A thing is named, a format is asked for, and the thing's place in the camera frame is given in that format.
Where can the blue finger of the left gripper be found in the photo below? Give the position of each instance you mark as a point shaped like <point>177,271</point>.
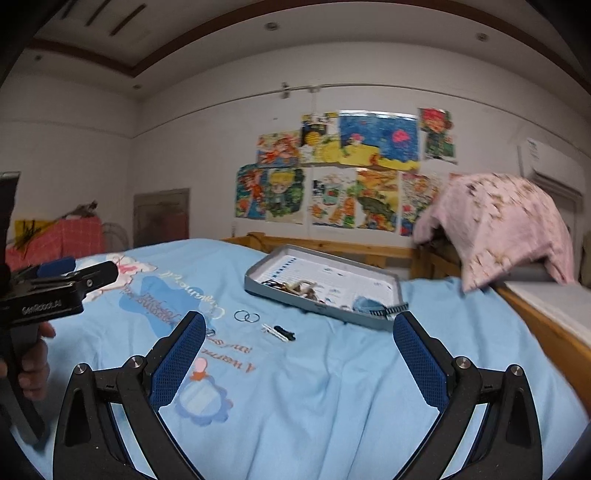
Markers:
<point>56,268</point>
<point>85,280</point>

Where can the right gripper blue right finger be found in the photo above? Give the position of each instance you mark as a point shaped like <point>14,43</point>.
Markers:
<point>508,443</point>

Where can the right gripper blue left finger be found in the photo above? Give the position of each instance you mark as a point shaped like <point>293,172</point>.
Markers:
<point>88,443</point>

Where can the black clip with key rings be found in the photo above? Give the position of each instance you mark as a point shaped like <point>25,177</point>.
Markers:
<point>278,332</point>

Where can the light blue smartwatch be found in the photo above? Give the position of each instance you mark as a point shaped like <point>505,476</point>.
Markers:
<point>367,306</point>

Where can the person's left hand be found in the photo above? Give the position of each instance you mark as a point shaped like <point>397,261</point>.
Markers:
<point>35,368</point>

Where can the red checkered cloth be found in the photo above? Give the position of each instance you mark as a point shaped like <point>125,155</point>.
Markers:
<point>40,241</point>

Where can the white mattress pad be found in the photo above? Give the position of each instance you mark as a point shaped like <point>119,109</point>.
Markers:
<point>566,305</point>

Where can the light blue cartoon bedsheet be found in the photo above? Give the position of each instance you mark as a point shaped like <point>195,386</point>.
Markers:
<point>337,403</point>

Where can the grey tray box lid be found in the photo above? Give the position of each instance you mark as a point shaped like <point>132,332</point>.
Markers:
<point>324,284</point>

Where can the pink floral blanket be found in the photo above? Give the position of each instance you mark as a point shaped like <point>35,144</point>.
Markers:
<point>497,222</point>

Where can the wire fan guard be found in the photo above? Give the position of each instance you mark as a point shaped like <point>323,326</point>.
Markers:
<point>115,238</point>

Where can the grey wall cabinet door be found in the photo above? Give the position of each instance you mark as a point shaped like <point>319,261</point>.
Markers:
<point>160,217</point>

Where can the children's drawings on wall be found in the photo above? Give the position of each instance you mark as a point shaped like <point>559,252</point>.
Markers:
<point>348,169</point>

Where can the white wall air conditioner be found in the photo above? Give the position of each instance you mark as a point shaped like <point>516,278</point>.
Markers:
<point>551,169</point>

